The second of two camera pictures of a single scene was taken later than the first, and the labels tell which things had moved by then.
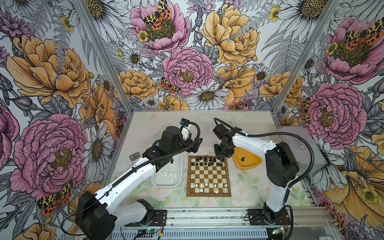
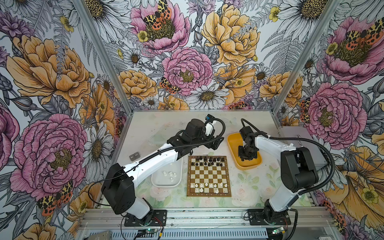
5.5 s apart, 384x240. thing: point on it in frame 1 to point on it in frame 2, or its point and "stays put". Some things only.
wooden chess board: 208,176 stays put
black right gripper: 219,154 to 242,156
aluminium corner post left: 104,55 stays put
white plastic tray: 169,175 stays put
